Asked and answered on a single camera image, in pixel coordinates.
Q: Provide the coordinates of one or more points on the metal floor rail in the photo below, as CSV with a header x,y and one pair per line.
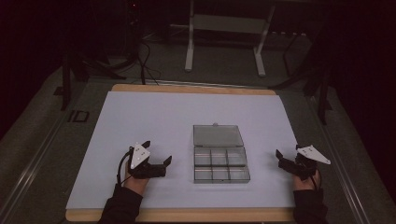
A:
x,y
29,174
345,174

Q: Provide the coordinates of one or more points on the black tripod stand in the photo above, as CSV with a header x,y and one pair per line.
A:
x,y
317,84
74,68

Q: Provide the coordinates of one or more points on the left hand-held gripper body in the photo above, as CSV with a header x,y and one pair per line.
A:
x,y
139,156

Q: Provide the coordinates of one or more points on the person's right hand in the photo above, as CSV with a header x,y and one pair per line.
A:
x,y
306,183

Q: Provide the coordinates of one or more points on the person's left hand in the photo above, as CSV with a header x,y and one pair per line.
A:
x,y
137,184

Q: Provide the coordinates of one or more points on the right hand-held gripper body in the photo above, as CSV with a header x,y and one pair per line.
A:
x,y
311,155

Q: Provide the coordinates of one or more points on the white table mat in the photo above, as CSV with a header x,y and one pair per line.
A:
x,y
174,124

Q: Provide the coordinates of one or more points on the clear plastic compartment box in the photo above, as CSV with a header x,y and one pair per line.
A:
x,y
218,154

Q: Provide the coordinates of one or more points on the white metal stand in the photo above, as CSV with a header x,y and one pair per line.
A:
x,y
227,25

